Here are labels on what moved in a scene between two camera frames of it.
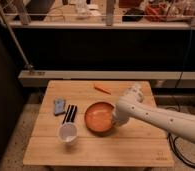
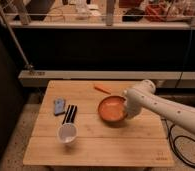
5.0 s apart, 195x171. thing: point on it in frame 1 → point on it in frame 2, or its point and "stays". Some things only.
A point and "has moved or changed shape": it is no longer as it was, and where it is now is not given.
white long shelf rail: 107,75 stays
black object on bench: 133,15 stays
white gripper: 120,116 → 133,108
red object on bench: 156,12 stays
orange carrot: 101,88 stays
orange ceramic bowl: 99,118 has moved or changed shape
